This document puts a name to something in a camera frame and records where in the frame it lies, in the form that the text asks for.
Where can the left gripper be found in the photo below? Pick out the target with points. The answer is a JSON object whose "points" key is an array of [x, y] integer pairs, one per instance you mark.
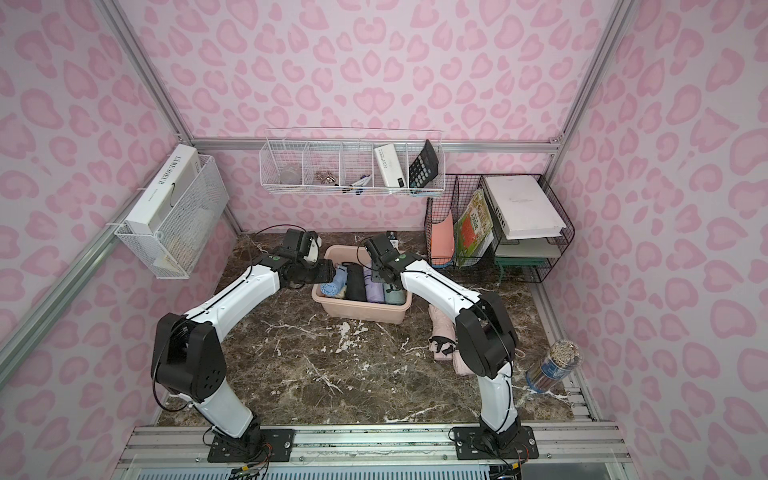
{"points": [[321, 270]]}

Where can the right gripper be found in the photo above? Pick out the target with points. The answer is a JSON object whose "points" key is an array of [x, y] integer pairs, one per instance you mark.
{"points": [[378, 276]]}

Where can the light blue umbrella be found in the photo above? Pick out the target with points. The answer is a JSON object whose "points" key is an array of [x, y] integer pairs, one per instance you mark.
{"points": [[336, 288]]}

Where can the lilac umbrella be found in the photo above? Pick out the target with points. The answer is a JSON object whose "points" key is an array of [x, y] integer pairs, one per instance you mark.
{"points": [[374, 290]]}

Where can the mint green umbrella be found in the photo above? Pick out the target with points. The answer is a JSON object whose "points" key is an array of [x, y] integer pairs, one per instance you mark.
{"points": [[393, 295]]}

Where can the black umbrella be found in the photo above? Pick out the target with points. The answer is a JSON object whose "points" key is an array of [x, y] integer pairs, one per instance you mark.
{"points": [[355, 283]]}

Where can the pink plastic storage box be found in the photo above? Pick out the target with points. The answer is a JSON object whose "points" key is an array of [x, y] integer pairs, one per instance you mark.
{"points": [[342, 308]]}

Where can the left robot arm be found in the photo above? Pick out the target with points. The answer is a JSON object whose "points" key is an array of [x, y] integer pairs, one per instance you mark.
{"points": [[188, 359]]}

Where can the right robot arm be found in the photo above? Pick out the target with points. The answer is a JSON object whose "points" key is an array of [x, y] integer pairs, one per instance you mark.
{"points": [[486, 337]]}

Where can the pink folded umbrella upright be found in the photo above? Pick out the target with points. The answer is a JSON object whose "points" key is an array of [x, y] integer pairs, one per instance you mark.
{"points": [[442, 342]]}

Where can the pink folded umbrella lying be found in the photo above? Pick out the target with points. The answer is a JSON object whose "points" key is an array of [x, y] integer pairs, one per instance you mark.
{"points": [[459, 365]]}

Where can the white long box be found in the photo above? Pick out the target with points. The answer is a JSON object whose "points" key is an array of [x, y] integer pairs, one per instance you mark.
{"points": [[164, 191]]}

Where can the pink folder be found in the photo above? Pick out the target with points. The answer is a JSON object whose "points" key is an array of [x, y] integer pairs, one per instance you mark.
{"points": [[442, 243]]}

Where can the green red book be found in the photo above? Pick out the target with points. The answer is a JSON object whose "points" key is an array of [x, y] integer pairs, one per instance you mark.
{"points": [[473, 231]]}

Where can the black calculator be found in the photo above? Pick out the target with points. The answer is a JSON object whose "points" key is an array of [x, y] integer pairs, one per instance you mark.
{"points": [[424, 168]]}

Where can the green tray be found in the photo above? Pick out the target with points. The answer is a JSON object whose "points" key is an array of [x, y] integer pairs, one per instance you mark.
{"points": [[530, 259]]}

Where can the white paper stack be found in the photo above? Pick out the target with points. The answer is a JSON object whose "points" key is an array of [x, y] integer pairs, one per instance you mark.
{"points": [[522, 207]]}

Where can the glitter pen cup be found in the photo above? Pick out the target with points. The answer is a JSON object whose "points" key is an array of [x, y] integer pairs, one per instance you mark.
{"points": [[558, 362]]}

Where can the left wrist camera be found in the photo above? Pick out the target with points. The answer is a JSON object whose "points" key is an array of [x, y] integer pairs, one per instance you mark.
{"points": [[309, 247]]}

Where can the white wire wall basket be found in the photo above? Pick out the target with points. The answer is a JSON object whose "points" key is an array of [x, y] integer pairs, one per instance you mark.
{"points": [[340, 161]]}

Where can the black wire file rack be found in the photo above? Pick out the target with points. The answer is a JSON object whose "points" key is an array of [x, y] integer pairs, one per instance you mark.
{"points": [[459, 190]]}

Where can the white wire side basket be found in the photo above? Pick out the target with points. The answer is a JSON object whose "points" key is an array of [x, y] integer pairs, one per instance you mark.
{"points": [[172, 252]]}

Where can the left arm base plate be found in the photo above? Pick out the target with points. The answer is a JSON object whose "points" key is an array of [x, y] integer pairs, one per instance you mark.
{"points": [[257, 445]]}

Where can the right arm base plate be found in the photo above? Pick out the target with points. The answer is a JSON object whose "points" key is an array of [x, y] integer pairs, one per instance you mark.
{"points": [[478, 443]]}

